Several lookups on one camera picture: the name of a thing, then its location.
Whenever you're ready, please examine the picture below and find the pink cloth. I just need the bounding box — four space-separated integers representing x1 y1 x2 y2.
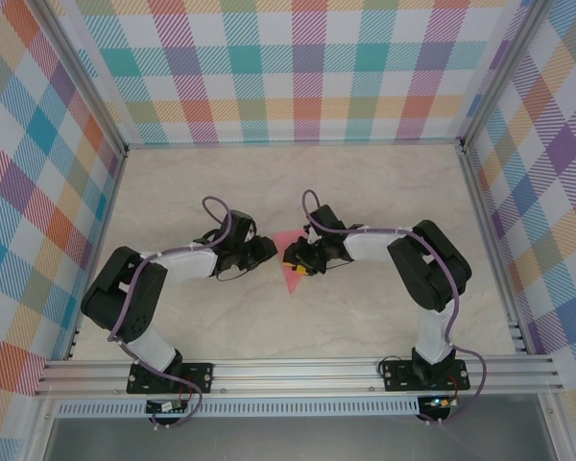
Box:
272 230 308 294

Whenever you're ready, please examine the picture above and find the grey metal panel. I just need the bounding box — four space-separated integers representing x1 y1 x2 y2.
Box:
42 415 558 461

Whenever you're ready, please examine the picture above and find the left gripper thin black cable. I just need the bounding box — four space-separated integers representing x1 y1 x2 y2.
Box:
214 263 258 283

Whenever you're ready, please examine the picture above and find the thin aluminium rail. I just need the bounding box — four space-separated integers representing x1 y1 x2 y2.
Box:
124 138 465 151

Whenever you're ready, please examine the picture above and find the aluminium mounting rail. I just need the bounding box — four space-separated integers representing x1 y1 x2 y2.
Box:
33 353 565 399

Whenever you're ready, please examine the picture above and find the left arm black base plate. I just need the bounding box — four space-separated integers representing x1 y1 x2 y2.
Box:
126 360 216 395

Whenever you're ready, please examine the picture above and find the perforated metal cable tray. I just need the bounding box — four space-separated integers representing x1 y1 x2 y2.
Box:
55 394 455 418

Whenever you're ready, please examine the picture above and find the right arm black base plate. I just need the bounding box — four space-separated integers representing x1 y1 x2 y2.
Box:
380 357 470 393

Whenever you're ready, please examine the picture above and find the aluminium side rail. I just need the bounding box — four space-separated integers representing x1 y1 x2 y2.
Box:
64 149 129 361
458 143 529 356

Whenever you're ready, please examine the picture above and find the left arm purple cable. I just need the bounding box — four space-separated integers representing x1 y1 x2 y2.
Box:
106 195 236 432

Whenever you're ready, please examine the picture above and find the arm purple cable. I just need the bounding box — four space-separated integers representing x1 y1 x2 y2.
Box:
106 195 236 432
300 188 490 427

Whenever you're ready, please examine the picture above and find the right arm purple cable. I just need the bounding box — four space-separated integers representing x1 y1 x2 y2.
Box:
300 188 490 427

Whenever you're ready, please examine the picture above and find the aluminium frame post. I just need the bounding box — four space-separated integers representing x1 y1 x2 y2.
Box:
460 0 543 151
32 0 129 158

